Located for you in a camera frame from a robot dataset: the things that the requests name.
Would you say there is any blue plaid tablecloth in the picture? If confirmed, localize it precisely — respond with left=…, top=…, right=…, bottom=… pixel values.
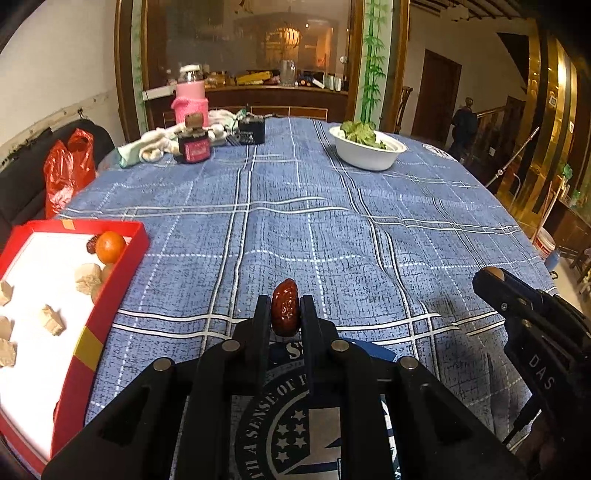
left=55, top=115, right=559, bottom=480

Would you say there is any black sofa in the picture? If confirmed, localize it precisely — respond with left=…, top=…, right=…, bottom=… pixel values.
left=0, top=121, right=116, bottom=241

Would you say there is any white bowl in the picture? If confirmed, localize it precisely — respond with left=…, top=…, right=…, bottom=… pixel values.
left=329, top=126, right=408, bottom=171

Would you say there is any yellow box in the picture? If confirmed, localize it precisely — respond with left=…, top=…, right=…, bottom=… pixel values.
left=235, top=71, right=280, bottom=86

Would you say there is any brown wooden door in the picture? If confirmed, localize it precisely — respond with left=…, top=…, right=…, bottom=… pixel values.
left=411, top=48, right=462, bottom=146

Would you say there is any green lettuce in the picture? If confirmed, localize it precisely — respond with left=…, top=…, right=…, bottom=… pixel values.
left=341, top=121, right=386, bottom=149

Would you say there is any white crumpled cloth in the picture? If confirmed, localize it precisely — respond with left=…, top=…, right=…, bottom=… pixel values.
left=205, top=109, right=243, bottom=147

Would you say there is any bamboo painted panel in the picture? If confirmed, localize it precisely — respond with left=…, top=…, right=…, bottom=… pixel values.
left=358, top=0, right=393, bottom=132

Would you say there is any brown longan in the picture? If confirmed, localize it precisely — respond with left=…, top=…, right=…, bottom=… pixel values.
left=99, top=264, right=116, bottom=298

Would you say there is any white bucket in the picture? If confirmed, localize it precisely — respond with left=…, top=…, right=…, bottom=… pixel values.
left=533, top=226, right=561, bottom=273

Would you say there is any white and mint cloth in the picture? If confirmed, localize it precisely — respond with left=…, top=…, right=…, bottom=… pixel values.
left=116, top=127, right=183, bottom=168

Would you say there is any bottle with pink knit sleeve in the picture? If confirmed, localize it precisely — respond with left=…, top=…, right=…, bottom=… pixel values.
left=172, top=65, right=209, bottom=127

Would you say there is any golden pillar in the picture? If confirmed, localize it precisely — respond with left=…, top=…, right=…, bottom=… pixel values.
left=508, top=18, right=583, bottom=222

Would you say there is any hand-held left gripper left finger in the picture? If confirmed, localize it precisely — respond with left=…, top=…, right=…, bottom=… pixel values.
left=41, top=295, right=273, bottom=480

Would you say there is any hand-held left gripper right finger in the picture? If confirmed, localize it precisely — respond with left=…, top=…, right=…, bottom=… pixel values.
left=300, top=295, right=529, bottom=480

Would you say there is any large orange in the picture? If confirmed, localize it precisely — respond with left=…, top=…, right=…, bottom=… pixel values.
left=95, top=231, right=127, bottom=265

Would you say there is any wooden chair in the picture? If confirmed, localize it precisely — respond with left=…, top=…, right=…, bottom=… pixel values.
left=392, top=85, right=414, bottom=134

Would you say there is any red cardboard box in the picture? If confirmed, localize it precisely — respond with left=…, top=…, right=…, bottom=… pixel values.
left=0, top=219, right=151, bottom=476

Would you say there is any dark jar with red label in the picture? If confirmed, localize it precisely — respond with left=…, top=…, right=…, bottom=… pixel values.
left=174, top=128, right=212, bottom=164

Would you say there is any red plastic bag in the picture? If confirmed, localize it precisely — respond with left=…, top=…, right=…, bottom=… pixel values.
left=44, top=129, right=97, bottom=220

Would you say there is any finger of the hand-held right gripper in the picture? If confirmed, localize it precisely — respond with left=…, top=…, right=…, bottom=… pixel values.
left=472, top=267, right=552, bottom=324

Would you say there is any metal mop pole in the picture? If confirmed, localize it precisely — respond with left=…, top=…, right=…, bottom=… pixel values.
left=492, top=127, right=541, bottom=178

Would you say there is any black jar with white label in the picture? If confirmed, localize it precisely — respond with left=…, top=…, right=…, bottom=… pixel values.
left=238, top=115, right=267, bottom=146

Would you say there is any wooden glass partition cabinet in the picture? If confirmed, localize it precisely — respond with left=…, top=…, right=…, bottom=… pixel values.
left=115, top=0, right=409, bottom=144

